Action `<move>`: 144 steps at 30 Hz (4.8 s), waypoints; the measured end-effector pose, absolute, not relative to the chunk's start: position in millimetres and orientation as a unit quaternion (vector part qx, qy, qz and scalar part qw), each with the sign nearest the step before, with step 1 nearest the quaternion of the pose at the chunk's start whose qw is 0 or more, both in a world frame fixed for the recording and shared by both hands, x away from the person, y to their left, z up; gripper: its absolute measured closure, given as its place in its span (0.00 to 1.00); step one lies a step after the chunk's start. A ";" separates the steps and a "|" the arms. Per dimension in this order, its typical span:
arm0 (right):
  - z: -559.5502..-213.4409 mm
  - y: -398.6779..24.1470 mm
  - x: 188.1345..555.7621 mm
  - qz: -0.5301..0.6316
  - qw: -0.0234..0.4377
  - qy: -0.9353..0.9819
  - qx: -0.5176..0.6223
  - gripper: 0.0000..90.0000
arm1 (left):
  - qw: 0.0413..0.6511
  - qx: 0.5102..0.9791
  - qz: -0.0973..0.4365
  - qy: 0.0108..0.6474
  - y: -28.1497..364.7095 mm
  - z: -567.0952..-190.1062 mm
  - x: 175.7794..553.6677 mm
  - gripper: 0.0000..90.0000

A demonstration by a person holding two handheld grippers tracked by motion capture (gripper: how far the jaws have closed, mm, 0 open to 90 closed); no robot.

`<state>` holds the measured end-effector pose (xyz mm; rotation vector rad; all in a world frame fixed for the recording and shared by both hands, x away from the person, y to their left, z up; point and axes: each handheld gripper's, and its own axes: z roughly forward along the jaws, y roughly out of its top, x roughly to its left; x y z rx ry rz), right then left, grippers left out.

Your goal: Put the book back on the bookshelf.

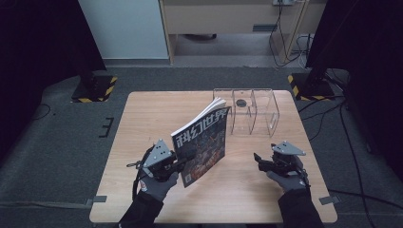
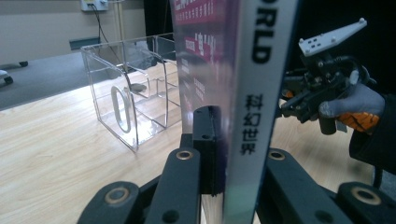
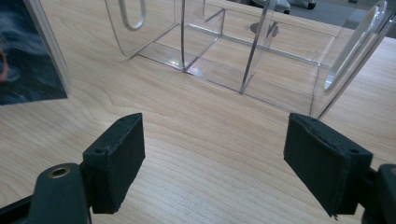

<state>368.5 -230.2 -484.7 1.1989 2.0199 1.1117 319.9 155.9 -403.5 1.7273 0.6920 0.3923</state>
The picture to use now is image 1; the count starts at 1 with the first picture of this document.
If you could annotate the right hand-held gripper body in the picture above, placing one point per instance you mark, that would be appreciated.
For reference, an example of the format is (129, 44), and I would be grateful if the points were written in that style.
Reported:
(286, 163)

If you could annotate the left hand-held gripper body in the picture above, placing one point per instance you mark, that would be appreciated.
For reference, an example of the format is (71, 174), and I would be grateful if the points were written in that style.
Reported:
(158, 155)

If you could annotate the dark illustrated magazine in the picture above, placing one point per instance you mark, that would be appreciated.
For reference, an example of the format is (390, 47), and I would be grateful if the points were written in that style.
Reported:
(206, 139)

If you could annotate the clear acrylic file rack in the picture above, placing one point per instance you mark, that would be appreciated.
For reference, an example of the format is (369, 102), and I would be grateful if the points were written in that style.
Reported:
(269, 110)

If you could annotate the person's right hand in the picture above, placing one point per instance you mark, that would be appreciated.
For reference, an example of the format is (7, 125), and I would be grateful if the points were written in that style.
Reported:
(291, 183)

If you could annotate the person's left hand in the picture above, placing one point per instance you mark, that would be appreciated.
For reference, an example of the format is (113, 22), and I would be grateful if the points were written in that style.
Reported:
(158, 190)

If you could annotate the grey tape strip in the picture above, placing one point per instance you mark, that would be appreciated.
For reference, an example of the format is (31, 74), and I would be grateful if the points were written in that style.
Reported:
(96, 199)
(329, 199)

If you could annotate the black round table grommet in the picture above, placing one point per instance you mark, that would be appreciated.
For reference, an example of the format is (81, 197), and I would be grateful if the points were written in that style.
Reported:
(241, 102)

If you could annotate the black yellow striped stand base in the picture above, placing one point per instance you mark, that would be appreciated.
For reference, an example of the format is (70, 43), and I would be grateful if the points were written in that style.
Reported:
(309, 90)
(101, 91)

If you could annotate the black stand pole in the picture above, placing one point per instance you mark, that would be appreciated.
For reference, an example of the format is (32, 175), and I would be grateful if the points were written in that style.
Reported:
(316, 76)
(88, 76)

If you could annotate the white cabinet panel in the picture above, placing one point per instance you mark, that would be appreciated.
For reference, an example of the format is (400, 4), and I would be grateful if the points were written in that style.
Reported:
(126, 28)

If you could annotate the dark desk label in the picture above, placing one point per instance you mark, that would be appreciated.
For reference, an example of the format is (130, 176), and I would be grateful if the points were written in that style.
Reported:
(264, 28)

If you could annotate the dark curtain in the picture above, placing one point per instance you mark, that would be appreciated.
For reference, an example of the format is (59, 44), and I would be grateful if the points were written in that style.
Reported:
(38, 47)
(370, 47)

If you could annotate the light wooden desk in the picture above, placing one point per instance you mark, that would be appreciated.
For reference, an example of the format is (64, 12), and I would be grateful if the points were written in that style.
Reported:
(221, 17)

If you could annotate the white power strip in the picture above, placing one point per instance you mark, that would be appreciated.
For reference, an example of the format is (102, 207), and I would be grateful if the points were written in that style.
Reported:
(283, 2)

